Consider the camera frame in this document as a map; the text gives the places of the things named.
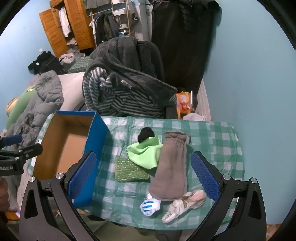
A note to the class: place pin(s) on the black hanging coat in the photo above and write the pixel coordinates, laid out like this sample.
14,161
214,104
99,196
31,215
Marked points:
182,46

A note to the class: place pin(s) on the dark hanging jackets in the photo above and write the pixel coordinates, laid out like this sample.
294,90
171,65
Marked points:
108,27

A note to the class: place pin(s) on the black sock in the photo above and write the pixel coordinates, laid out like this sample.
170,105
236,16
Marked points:
145,134

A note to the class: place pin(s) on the white hanging shirt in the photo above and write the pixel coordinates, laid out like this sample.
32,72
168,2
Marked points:
64,23

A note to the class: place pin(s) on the green checked plastic tablecloth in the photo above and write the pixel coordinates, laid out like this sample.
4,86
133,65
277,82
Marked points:
208,139

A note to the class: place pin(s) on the green sparkly sponge cloth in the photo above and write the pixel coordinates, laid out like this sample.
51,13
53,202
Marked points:
129,173

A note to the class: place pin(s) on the green plush pillow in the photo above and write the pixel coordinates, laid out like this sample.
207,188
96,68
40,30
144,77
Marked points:
20,104

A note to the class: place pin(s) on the grey clothes pile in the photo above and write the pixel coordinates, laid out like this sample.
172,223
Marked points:
68,58

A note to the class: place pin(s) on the white pillow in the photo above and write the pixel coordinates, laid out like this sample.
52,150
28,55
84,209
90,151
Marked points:
71,90

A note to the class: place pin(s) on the white glove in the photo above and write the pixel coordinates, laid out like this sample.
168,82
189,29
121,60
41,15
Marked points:
185,204

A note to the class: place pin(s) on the white blue sock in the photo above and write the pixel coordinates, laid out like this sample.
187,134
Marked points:
149,206

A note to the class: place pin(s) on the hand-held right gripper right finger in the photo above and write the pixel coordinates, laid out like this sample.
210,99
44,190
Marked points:
204,176

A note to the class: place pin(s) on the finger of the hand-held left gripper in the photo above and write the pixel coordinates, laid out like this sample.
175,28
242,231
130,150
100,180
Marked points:
13,140
30,150

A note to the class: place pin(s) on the blue cardboard box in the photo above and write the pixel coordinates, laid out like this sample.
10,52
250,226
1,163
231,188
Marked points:
92,139

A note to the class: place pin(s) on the white pink bundle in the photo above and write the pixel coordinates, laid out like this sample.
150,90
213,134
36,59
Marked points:
185,99

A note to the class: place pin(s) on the green checked blanket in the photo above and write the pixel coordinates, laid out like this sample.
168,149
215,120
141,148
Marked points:
78,66

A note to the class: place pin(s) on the brown striped cloth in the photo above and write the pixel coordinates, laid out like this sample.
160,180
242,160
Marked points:
204,102

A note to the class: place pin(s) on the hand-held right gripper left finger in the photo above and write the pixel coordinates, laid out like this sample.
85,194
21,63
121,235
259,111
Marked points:
82,176

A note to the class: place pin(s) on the grey puffer jacket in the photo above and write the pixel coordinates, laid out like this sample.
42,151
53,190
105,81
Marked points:
46,92

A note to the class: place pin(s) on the black clothes pile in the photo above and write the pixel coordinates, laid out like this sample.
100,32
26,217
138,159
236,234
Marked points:
46,62

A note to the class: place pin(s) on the light grey cloth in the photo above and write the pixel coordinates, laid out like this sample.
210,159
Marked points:
194,117

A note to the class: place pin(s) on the dark grey fleece robe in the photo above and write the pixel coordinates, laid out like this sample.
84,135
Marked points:
129,76

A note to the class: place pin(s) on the grey sock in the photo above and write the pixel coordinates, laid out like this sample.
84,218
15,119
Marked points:
172,171

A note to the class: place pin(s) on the light green microfibre cloth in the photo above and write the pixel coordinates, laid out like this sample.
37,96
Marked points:
143,153

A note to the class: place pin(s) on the grey hanging clothes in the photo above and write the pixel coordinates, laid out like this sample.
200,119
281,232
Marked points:
97,3

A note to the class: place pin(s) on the wooden louvred wardrobe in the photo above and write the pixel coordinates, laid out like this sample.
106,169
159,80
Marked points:
78,23

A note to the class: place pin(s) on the grey striped fleece robe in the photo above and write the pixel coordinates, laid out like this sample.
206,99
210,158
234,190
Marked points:
129,104

